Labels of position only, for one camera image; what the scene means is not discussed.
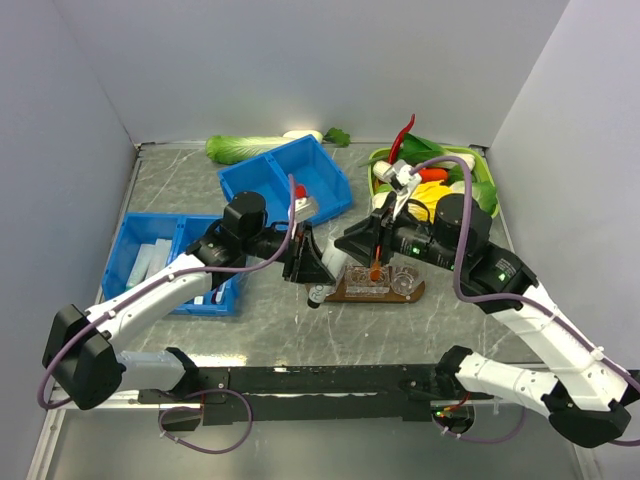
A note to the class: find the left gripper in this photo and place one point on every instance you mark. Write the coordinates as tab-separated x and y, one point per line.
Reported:
310	266

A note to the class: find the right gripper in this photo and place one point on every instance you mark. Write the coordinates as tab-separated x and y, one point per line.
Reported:
361	240

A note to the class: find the orange toothpaste tube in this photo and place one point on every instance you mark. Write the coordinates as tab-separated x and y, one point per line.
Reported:
375	272

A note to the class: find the clear plastic tray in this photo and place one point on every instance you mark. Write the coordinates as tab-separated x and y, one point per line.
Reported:
358	282

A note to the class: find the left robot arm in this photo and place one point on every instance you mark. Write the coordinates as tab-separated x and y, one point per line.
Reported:
85	351

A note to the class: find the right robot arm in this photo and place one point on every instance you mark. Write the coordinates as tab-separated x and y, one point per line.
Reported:
581	392

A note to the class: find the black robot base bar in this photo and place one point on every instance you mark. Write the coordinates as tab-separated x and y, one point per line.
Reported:
292	393

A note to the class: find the wooden oval tray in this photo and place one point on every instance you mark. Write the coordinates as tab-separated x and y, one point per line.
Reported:
400	299

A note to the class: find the white corn toy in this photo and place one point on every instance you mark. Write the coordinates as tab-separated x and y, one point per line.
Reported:
383	171

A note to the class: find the blue bin with cups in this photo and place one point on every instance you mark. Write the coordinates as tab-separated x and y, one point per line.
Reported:
310	165

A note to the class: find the yellow napa cabbage toy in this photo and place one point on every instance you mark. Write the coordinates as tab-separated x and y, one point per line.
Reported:
427	194

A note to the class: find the red chili pepper toy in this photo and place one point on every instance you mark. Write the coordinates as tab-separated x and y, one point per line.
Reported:
398	141

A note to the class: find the orange carrot toy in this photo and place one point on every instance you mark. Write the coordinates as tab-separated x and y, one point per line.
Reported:
433	175

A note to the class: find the green vegetable basket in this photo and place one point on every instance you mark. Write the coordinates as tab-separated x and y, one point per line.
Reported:
480	173

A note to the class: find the green bok choy toy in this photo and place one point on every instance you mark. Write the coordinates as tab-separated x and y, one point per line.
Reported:
415	150

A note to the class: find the green leaf toy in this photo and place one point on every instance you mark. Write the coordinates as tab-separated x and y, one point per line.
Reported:
337	137

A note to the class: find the white radish toy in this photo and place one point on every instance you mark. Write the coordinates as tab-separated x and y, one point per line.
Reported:
297	134

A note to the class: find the green white cabbage toy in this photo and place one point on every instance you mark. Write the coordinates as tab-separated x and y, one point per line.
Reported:
485	195

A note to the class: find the green napa cabbage toy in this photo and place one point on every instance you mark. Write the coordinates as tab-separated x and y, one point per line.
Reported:
230	150

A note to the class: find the blue bin with toiletries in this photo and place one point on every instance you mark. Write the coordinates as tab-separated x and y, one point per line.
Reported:
138	229

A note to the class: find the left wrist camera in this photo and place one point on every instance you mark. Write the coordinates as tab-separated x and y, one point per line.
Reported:
304	207

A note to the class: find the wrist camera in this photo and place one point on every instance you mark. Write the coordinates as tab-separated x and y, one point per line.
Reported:
304	207
404	182

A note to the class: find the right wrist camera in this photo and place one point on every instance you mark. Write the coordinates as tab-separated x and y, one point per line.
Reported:
404	182

